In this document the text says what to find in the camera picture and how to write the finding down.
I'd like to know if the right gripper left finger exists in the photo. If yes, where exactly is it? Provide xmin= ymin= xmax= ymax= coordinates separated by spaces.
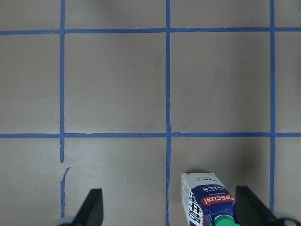
xmin=71 ymin=188 xmax=104 ymax=226

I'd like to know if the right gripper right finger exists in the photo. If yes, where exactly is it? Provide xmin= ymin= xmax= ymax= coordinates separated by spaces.
xmin=235 ymin=186 xmax=275 ymax=226

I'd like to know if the blue white milk carton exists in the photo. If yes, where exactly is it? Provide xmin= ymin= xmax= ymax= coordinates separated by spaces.
xmin=181 ymin=173 xmax=239 ymax=226

